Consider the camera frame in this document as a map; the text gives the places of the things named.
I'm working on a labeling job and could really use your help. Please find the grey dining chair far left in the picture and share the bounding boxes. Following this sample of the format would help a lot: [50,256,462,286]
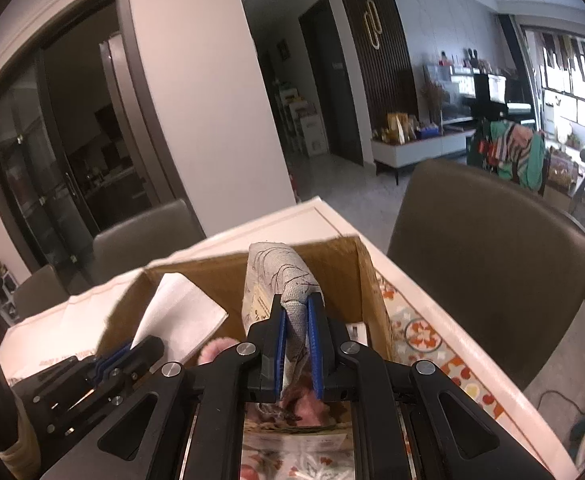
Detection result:
[14,264,70,318]

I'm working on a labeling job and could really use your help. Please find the pink Kuromi tissue pack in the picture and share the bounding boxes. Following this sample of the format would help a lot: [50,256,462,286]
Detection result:
[239,402,355,479]

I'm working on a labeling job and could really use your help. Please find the white tissue sheet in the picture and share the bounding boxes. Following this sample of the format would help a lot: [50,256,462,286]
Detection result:
[132,273,228,373]

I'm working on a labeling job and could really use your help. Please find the clothes on chair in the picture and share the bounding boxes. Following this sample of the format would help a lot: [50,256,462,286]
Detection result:
[466,119,547,194]

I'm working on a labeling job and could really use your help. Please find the dark glass sliding door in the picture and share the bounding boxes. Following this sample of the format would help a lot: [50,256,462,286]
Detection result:
[0,0,187,292]

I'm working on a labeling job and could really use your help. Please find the left hand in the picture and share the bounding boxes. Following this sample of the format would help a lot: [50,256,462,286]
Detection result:
[0,394,41,480]

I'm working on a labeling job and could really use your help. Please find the black piano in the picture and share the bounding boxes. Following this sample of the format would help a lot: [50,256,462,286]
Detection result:
[468,74,537,127]

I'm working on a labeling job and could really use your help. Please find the grey dining chair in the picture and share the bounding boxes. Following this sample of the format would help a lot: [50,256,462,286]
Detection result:
[93,198,206,283]
[14,264,70,318]

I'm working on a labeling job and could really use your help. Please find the grey patterned cloth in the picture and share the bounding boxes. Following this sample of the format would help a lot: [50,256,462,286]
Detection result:
[242,242,323,396]

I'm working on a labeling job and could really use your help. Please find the white TV console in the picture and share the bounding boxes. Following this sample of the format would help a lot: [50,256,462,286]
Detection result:
[372,129,475,183]

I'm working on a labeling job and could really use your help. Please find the brown dining chair right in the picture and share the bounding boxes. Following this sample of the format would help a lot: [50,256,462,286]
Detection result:
[387,159,585,389]

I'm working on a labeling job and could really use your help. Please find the brown cardboard box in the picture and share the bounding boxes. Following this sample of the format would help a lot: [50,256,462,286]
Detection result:
[96,236,393,361]

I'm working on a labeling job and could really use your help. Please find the pink fluffy slipper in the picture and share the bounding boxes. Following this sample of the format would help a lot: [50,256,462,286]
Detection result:
[197,337,239,365]

